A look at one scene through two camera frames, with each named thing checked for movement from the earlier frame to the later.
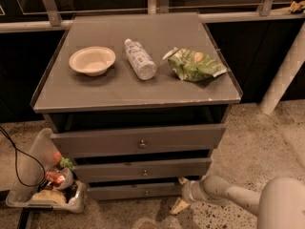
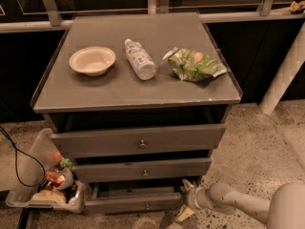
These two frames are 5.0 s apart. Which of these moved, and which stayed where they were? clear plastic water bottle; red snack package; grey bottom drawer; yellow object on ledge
Moved: grey bottom drawer
Stayed: red snack package; clear plastic water bottle; yellow object on ledge
